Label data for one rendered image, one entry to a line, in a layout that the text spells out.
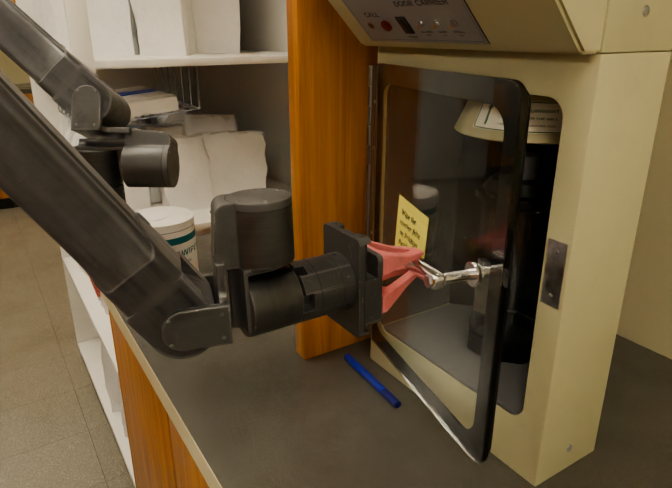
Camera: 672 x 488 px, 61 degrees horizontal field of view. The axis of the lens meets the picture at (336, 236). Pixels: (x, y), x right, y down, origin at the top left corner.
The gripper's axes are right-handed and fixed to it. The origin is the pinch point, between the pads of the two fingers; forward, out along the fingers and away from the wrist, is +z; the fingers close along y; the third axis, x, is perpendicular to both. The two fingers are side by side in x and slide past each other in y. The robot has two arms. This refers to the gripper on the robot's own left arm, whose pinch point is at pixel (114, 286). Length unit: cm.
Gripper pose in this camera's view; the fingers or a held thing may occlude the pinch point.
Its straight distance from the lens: 84.7
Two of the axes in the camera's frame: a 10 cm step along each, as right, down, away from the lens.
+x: -5.4, -3.0, 7.9
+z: -0.1, 9.4, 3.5
